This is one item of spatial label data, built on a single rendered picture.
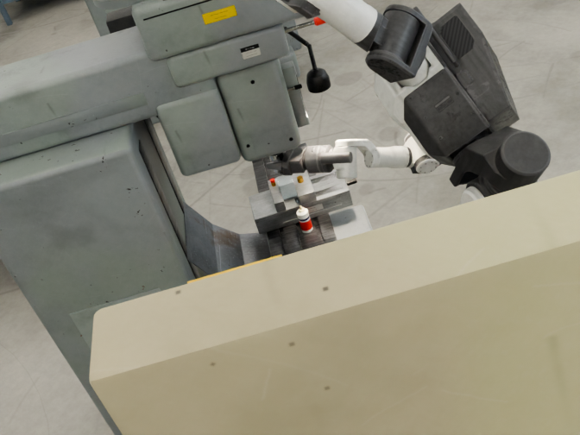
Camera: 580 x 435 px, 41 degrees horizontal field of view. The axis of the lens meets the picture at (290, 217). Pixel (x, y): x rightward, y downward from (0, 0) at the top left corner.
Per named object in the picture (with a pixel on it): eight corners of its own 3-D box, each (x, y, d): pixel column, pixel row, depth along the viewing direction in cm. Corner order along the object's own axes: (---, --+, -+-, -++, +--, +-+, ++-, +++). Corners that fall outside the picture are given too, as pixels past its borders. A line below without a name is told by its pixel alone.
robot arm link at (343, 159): (325, 145, 246) (359, 143, 242) (326, 178, 246) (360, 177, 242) (313, 143, 235) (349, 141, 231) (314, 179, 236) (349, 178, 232)
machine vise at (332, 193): (343, 182, 284) (337, 158, 277) (353, 204, 272) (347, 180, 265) (253, 211, 284) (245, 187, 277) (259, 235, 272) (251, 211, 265)
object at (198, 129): (235, 122, 251) (211, 52, 235) (242, 162, 232) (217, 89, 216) (179, 139, 251) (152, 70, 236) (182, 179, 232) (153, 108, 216)
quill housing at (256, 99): (293, 116, 251) (269, 28, 231) (305, 149, 234) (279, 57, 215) (238, 133, 251) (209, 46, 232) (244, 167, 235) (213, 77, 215)
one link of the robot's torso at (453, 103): (545, 122, 204) (471, 24, 215) (528, 90, 173) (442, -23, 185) (453, 187, 212) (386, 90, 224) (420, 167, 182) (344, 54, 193)
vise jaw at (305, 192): (308, 177, 280) (305, 168, 277) (317, 200, 268) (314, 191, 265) (293, 181, 280) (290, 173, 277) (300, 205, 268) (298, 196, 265)
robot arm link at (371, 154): (331, 140, 241) (370, 140, 245) (332, 168, 241) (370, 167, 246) (340, 139, 235) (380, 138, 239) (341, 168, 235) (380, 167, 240)
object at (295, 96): (307, 118, 242) (292, 59, 229) (310, 124, 239) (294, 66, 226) (295, 122, 242) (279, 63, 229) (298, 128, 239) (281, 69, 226)
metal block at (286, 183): (293, 185, 275) (290, 173, 271) (297, 195, 270) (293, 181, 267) (280, 190, 275) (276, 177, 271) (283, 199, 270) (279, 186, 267)
